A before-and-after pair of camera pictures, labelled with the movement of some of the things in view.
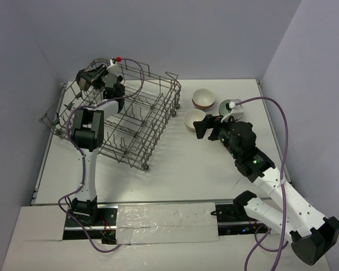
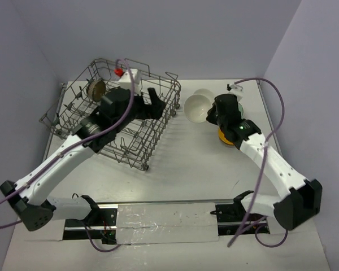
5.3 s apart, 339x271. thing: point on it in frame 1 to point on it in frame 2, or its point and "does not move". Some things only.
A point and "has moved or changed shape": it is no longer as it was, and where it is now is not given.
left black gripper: [95, 77] to [146, 104]
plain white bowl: [192, 116] has moved or changed shape
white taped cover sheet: [166, 222] does not move
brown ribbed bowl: [83, 84] to [96, 89]
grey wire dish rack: [152, 97] does not move
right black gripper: [209, 122] to [211, 117]
